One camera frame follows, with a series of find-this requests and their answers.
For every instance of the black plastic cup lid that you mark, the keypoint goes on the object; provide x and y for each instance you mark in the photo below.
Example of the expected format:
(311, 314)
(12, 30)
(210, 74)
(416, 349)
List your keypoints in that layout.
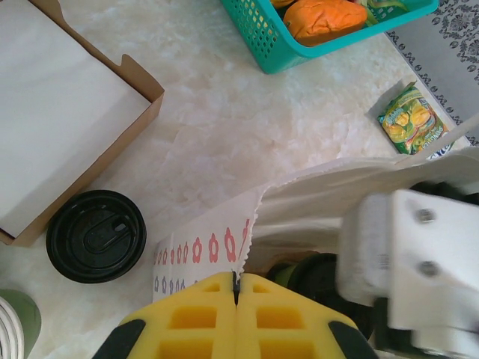
(95, 235)
(322, 276)

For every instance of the brown cardboard box white inside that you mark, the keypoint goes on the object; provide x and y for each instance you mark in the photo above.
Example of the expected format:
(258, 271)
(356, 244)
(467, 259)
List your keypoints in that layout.
(56, 112)

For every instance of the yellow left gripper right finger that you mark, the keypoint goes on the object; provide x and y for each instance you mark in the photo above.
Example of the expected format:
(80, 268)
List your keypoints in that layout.
(284, 329)

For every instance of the white cartoon print paper bag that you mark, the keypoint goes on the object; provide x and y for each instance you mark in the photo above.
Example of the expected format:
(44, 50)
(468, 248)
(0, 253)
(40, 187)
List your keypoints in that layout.
(318, 194)

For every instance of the brown pulp cup carrier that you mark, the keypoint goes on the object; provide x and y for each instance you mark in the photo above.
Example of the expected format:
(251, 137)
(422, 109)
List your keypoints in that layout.
(284, 259)

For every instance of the orange toy food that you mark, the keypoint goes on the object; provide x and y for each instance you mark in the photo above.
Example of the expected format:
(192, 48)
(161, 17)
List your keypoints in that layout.
(325, 18)

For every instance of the green yellow snack packet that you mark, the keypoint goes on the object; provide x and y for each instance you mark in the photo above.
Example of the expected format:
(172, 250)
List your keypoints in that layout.
(411, 119)

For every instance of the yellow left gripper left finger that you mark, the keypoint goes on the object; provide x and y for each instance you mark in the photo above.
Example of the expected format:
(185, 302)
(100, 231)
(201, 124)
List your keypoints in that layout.
(194, 329)

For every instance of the teal plastic basket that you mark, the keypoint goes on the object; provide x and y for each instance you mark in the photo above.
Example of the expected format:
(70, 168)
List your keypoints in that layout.
(269, 45)

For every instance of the stack of green paper cups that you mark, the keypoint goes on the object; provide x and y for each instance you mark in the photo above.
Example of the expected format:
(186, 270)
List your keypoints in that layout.
(18, 318)

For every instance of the green paper coffee cup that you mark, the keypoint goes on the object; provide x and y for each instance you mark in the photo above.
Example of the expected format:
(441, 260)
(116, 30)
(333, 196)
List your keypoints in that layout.
(284, 275)

